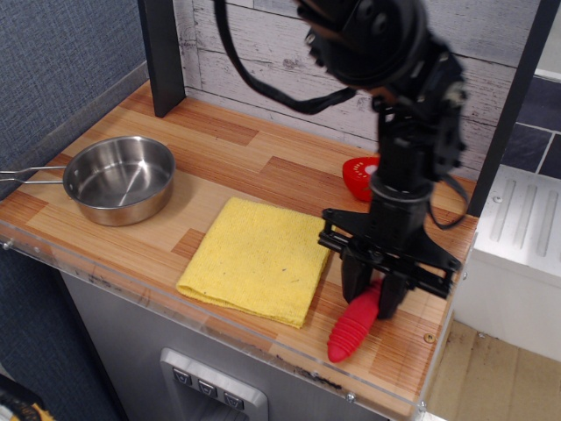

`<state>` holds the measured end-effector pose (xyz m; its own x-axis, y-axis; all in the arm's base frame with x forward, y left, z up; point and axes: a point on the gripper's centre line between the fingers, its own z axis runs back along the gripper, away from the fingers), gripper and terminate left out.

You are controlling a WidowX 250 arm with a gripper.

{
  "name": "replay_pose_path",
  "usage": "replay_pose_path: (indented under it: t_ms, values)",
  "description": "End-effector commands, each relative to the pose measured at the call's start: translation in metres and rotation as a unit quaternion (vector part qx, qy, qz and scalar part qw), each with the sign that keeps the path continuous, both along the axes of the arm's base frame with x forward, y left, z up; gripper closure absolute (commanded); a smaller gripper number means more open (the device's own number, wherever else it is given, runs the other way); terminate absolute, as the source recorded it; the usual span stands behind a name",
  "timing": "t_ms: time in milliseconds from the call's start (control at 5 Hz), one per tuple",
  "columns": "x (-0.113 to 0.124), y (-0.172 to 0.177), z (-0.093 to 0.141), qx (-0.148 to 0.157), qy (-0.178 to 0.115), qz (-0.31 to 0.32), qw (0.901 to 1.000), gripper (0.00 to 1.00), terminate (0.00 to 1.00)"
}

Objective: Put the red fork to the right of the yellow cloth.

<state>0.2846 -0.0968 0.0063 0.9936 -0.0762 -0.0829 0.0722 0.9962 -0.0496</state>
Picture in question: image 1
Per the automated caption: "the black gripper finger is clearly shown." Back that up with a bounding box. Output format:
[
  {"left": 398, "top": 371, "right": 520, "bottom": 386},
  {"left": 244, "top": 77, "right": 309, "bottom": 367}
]
[
  {"left": 341, "top": 255, "right": 373, "bottom": 303},
  {"left": 378, "top": 273, "right": 410, "bottom": 319}
]

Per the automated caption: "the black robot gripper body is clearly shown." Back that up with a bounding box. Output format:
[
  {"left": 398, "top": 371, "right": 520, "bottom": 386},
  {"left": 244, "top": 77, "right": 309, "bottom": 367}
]
[{"left": 319, "top": 175, "right": 461, "bottom": 298}]

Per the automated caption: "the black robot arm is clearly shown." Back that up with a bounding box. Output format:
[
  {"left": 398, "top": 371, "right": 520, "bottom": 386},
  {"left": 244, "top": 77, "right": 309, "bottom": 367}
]
[{"left": 297, "top": 1, "right": 465, "bottom": 319}]

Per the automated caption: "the yellow folded cloth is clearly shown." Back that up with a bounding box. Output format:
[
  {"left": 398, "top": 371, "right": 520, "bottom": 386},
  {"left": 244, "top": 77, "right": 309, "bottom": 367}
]
[{"left": 176, "top": 197, "right": 330, "bottom": 328}]

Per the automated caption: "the red toy tomato half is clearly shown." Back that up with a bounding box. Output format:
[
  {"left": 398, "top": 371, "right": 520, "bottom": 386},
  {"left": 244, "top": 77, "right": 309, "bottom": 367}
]
[{"left": 342, "top": 155, "right": 380, "bottom": 202}]

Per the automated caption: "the clear acrylic edge guard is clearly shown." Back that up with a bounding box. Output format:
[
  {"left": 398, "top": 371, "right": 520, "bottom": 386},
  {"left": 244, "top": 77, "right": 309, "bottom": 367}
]
[{"left": 1, "top": 223, "right": 427, "bottom": 420}]

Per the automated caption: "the silver toy dispenser panel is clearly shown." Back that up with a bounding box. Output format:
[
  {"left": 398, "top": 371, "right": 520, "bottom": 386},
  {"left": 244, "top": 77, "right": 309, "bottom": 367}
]
[{"left": 160, "top": 347, "right": 269, "bottom": 420}]

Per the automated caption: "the stainless steel pot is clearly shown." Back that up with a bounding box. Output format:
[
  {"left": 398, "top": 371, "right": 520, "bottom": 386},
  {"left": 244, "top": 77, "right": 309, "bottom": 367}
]
[{"left": 1, "top": 136, "right": 176, "bottom": 226}]

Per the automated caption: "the yellow object bottom left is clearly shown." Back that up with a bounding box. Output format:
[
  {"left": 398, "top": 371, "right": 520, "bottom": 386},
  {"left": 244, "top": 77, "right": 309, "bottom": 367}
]
[{"left": 1, "top": 390, "right": 55, "bottom": 421}]

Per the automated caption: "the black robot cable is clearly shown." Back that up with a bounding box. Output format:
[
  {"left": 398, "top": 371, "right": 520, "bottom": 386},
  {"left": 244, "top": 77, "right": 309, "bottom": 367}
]
[{"left": 213, "top": 0, "right": 470, "bottom": 232}]

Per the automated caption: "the black right frame post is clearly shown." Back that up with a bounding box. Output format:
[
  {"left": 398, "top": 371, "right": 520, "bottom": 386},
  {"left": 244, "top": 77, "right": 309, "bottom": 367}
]
[{"left": 468, "top": 0, "right": 560, "bottom": 218}]

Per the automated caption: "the black frame post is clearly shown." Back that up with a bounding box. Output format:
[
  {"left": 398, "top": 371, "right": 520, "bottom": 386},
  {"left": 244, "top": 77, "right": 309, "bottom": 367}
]
[
  {"left": 138, "top": 0, "right": 186, "bottom": 118},
  {"left": 468, "top": 0, "right": 560, "bottom": 218}
]

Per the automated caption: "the black left frame post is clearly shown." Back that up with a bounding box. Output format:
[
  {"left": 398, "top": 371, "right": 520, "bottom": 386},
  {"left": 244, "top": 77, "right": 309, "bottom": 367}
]
[{"left": 138, "top": 0, "right": 186, "bottom": 118}]

